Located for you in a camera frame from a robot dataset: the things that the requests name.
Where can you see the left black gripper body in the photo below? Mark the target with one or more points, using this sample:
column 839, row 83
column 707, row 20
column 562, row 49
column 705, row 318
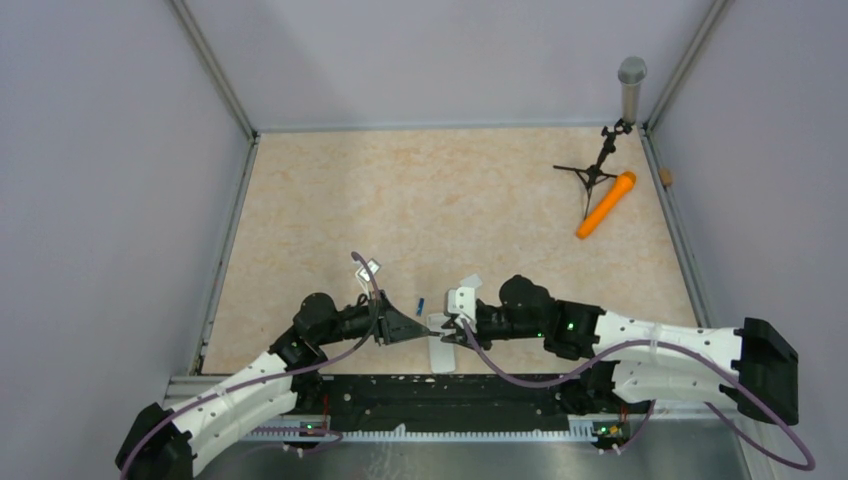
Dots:
column 367, row 321

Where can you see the white remote control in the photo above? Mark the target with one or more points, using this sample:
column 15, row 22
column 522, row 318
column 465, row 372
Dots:
column 442, row 358

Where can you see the grey metal cylinder post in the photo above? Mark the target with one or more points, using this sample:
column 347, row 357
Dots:
column 631, row 74

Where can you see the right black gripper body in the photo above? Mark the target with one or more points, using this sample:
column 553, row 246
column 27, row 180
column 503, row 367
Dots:
column 493, row 323

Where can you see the small tan block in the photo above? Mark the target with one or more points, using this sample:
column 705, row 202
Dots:
column 666, row 177

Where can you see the white battery cover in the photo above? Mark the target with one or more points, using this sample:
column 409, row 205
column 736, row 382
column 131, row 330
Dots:
column 473, row 281

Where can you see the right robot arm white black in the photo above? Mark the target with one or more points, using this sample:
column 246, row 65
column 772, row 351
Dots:
column 752, row 368

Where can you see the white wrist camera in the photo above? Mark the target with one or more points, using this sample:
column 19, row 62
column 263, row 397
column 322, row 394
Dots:
column 461, row 301
column 366, row 275

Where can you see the black mini tripod stand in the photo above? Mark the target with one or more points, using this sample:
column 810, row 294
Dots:
column 594, row 174

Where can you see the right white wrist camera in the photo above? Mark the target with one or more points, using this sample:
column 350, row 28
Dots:
column 461, row 301

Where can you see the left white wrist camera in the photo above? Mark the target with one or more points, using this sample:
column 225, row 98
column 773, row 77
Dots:
column 366, row 275

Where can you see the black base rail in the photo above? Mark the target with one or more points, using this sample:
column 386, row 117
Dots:
column 469, row 403

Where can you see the orange toy microphone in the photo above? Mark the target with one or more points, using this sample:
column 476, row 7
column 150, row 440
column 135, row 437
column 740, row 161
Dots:
column 623, row 184

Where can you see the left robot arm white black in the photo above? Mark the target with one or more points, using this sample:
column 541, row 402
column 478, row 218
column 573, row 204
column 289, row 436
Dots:
column 179, row 442

